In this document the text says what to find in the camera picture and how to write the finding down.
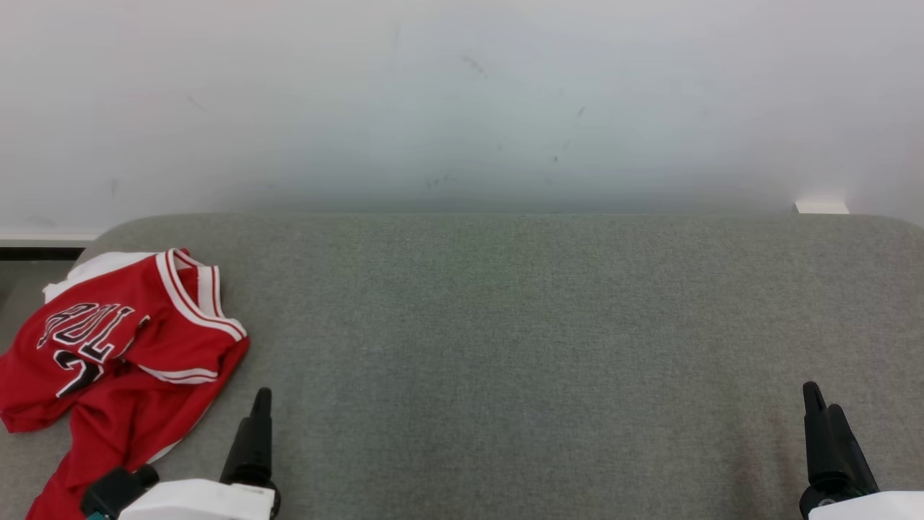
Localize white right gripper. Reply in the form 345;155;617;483
799;381;924;520

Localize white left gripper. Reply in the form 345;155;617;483
119;388;281;520

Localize black baseboard strip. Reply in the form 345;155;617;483
0;246;86;262

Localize red white-striped basketball shorts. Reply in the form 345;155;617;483
27;251;217;520

